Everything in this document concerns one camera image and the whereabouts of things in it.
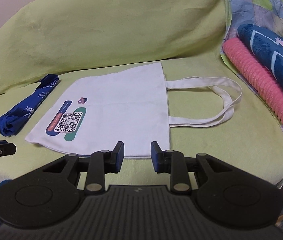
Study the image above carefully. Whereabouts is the blue shopping bag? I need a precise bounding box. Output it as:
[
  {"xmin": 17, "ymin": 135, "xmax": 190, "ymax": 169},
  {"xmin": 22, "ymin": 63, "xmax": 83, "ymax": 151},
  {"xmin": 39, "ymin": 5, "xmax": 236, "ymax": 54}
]
[{"xmin": 0, "ymin": 74, "xmax": 59, "ymax": 137}]

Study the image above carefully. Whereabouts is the white canvas tote bag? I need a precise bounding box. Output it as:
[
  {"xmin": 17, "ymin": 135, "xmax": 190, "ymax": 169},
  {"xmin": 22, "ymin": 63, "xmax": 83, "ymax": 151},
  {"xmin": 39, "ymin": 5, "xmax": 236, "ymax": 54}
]
[{"xmin": 25, "ymin": 63, "xmax": 242, "ymax": 159}]

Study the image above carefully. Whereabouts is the pink knitted blanket roll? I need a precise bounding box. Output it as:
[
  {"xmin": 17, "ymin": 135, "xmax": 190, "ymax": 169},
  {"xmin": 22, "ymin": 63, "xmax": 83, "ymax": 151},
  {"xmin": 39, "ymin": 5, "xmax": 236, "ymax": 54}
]
[{"xmin": 222, "ymin": 37, "xmax": 283, "ymax": 125}]

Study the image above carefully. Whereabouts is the light green sofa cover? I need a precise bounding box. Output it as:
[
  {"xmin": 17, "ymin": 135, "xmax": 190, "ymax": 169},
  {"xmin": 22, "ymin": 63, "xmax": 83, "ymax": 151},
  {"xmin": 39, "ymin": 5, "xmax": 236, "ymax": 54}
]
[{"xmin": 0, "ymin": 0, "xmax": 283, "ymax": 184}]

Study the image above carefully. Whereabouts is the blue plush blanket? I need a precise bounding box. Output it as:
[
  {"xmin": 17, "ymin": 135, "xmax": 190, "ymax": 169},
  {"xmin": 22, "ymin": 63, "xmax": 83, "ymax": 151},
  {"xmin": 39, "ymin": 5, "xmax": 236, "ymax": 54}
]
[{"xmin": 237, "ymin": 24, "xmax": 283, "ymax": 89}]

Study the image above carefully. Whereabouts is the patchwork quilt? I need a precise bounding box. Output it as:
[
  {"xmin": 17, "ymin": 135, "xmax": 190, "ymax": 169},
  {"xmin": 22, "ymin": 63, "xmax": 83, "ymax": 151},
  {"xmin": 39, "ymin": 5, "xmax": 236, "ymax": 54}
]
[{"xmin": 220, "ymin": 0, "xmax": 283, "ymax": 189}]

